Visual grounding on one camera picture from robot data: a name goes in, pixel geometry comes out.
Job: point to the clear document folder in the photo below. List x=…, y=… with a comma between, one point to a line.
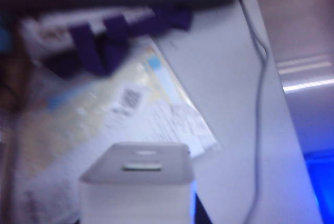
x=117, y=119

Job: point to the white charging block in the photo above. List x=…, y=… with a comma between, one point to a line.
x=135, y=190

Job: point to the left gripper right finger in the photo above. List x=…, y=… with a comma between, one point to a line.
x=198, y=216

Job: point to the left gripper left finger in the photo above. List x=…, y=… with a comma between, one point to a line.
x=75, y=222

